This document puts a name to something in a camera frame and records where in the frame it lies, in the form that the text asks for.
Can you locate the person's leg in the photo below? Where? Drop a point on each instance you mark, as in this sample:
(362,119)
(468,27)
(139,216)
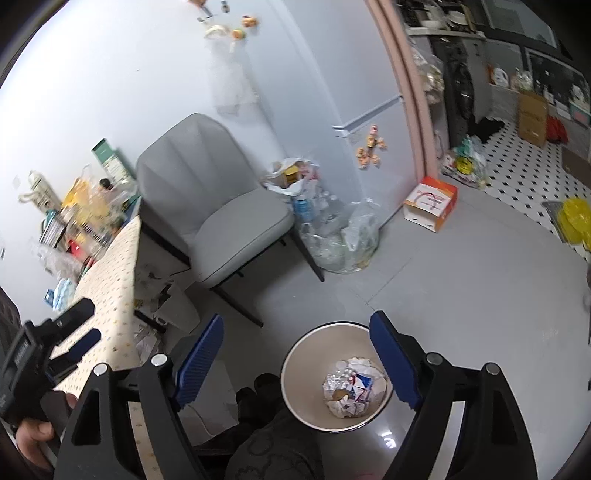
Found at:
(277,447)

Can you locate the floral tablecloth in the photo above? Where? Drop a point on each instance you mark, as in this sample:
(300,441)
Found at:
(115,277)

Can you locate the clear bag of plastic bottles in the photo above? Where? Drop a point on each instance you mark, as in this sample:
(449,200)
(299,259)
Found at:
(332,230)

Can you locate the brown cardboard box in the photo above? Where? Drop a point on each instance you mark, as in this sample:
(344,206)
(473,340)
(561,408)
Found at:
(531,117)

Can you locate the blue white tissue pack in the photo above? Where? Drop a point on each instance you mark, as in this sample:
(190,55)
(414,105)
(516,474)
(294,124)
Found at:
(62,293)

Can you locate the orange white cardboard box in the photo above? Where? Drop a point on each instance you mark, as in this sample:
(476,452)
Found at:
(431,201)

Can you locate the person's left hand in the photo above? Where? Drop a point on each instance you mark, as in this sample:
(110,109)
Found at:
(34,434)

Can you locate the yellow smiley plastic bag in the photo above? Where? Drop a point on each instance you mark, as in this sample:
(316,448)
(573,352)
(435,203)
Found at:
(466,164)

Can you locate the black shoe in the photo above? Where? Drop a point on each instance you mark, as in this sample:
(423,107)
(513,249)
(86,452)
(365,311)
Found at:
(258,392)

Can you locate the black cloth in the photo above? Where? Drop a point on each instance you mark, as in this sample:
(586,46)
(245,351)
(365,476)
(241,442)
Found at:
(487,129)

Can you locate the white bag with yellow packets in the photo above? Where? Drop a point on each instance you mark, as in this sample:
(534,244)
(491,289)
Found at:
(291,175)

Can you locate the cluster of figure fridge magnets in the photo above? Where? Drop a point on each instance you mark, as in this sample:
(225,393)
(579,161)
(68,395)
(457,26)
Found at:
(371,147)

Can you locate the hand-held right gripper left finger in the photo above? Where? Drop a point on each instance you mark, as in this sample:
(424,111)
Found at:
(198,355)

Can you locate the white printed tote bag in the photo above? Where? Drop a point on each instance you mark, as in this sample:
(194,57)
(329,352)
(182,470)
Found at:
(39,191)

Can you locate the grey upholstered chair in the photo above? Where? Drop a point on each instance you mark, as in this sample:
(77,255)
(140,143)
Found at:
(217,221)

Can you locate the beige waste bin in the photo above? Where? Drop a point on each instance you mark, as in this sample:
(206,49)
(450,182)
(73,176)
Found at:
(304,364)

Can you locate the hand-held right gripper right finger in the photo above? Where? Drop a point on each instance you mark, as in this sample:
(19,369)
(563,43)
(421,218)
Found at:
(392,355)

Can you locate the silver blister pack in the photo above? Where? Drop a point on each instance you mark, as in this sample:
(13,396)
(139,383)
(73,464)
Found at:
(344,367)

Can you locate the red bag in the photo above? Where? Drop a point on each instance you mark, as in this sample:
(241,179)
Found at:
(556,131)

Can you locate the brown doormat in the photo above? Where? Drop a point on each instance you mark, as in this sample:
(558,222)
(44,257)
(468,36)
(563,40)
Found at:
(577,161)

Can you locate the yellow duck fridge magnet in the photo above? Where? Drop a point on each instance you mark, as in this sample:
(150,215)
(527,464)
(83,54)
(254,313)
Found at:
(249,19)

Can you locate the white mesh bag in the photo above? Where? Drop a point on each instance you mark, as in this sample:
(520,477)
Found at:
(231,83)

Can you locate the yellow snack bag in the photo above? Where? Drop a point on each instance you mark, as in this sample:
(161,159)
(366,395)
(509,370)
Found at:
(76,191)

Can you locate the white paper receipt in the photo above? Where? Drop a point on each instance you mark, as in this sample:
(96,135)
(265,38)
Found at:
(367,364)

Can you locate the bicycle fridge magnet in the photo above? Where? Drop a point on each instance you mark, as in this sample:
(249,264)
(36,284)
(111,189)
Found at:
(205,16)

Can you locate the green white carton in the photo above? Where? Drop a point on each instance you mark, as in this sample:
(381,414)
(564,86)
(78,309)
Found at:
(111,159)

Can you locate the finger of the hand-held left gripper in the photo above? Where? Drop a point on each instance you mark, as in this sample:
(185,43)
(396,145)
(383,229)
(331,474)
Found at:
(76,316)
(81,347)

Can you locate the white fridge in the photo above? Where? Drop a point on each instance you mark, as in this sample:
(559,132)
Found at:
(360,69)

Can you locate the orange fruit fridge magnet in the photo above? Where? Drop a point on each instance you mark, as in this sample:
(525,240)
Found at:
(238,33)

